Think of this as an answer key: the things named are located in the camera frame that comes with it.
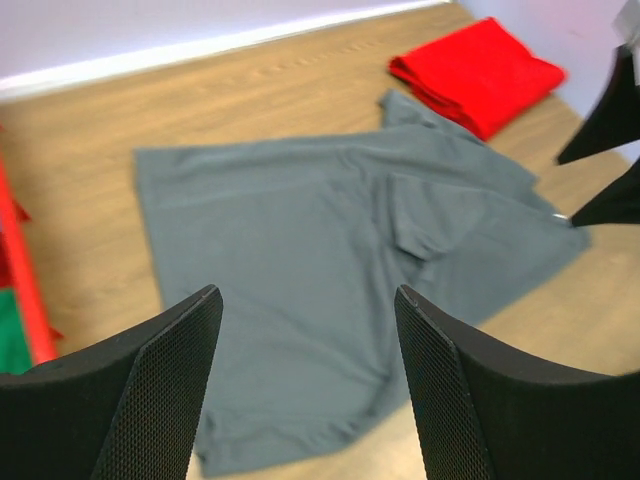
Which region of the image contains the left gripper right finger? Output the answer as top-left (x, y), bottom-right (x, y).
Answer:
top-left (394, 286), bottom-right (639, 480)

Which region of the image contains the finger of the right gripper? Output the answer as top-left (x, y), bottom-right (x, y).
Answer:
top-left (556, 44), bottom-right (639, 165)
top-left (571, 160), bottom-right (640, 227)

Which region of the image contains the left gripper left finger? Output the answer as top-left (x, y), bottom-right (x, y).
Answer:
top-left (1, 285), bottom-right (223, 479)

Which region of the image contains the grey t shirt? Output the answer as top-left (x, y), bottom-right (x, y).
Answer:
top-left (135, 90), bottom-right (591, 478)

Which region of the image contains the green t shirt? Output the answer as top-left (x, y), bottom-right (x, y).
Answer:
top-left (0, 289), bottom-right (32, 375)

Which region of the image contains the folded red t shirt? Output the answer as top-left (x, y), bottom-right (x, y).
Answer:
top-left (389, 17), bottom-right (567, 141)

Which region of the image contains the red plastic bin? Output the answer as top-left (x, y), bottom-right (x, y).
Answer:
top-left (0, 124), bottom-right (65, 376)

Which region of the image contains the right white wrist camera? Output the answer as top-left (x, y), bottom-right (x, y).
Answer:
top-left (613, 0), bottom-right (640, 49)

